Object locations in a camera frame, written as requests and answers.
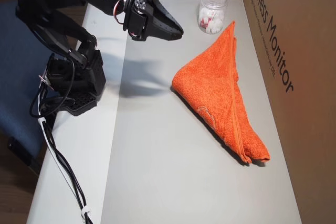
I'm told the black and white cable bundle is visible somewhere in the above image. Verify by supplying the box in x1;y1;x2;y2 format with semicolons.
39;98;94;224

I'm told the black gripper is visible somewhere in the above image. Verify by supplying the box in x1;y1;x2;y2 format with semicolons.
122;0;184;42

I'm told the orange terry towel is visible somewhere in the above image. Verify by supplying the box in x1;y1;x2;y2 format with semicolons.
171;20;271;166

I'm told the grey table mat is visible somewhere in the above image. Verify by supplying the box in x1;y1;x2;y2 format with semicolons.
101;0;302;224

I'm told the black power cable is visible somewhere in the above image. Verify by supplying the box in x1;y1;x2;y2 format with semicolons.
39;103;94;224

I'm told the blue office chair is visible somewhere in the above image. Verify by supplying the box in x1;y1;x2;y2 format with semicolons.
0;0;62;177

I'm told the red white packet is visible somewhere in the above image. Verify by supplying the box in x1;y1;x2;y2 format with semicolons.
198;15;214;30

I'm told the brown Business Monitor cardboard box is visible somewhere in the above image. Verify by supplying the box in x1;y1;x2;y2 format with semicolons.
243;0;336;224

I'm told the clear plastic jar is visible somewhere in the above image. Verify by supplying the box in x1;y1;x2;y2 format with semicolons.
197;0;229;35

